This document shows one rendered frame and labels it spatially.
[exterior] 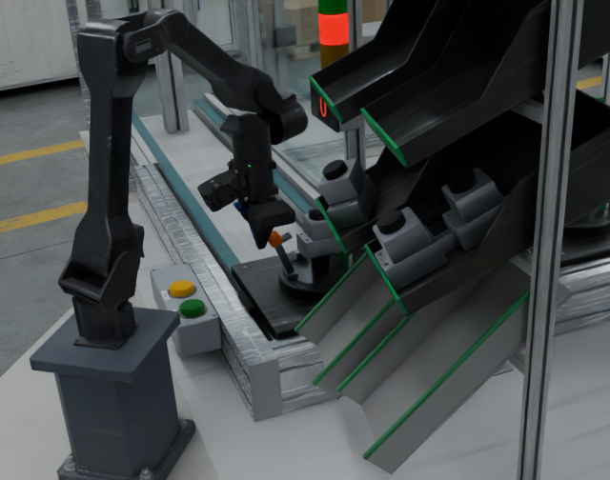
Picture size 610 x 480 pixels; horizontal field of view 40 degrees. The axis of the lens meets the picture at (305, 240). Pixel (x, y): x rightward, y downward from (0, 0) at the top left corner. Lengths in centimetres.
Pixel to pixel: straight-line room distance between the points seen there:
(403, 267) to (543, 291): 14
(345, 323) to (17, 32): 553
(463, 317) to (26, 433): 68
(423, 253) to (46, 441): 67
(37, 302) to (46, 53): 334
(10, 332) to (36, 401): 197
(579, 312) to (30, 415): 89
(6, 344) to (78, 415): 216
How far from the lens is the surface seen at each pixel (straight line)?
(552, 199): 81
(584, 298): 145
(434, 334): 102
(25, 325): 338
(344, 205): 100
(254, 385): 121
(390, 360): 103
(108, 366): 105
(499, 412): 126
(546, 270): 84
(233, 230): 169
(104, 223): 104
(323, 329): 115
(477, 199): 86
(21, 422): 135
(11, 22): 648
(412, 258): 87
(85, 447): 116
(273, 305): 131
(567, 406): 129
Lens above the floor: 163
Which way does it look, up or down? 26 degrees down
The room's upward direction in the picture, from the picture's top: 4 degrees counter-clockwise
